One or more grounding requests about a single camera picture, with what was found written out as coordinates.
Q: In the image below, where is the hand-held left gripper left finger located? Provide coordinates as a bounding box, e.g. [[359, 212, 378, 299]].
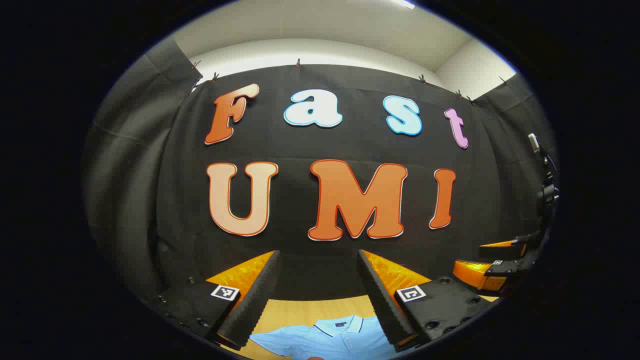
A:
[[155, 249, 282, 351]]

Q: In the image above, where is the light blue polo T-shirt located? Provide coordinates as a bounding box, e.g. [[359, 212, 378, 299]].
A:
[[249, 314, 401, 360]]

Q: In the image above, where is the row of black backdrop clips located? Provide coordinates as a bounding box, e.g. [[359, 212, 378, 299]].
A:
[[190, 57, 512, 104]]

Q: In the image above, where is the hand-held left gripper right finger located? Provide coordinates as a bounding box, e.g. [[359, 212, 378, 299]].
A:
[[356, 249, 494, 353]]

